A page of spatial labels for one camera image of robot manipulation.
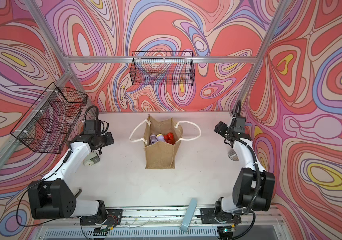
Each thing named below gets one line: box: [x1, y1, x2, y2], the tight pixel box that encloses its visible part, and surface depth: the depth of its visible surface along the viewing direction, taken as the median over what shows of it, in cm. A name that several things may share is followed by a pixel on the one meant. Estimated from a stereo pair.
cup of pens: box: [227, 148, 239, 161], surface depth 93 cm
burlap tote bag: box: [129, 114, 202, 169], surface depth 88 cm
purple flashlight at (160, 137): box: [156, 133, 165, 142], surface depth 92 cm
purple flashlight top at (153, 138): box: [150, 134, 157, 144], surface depth 91 cm
